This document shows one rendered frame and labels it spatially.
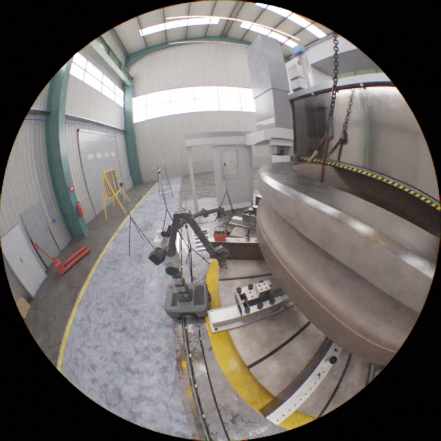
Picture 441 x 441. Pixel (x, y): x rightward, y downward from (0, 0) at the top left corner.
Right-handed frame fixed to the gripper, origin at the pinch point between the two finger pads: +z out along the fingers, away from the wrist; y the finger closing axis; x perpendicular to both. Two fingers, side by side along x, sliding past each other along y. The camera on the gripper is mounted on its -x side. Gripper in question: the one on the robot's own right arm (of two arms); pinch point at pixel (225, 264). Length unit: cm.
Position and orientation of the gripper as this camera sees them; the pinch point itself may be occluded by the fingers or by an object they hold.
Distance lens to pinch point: 142.3
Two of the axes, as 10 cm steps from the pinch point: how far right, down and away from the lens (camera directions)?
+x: -8.2, 5.5, 1.7
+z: 5.6, 7.1, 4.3
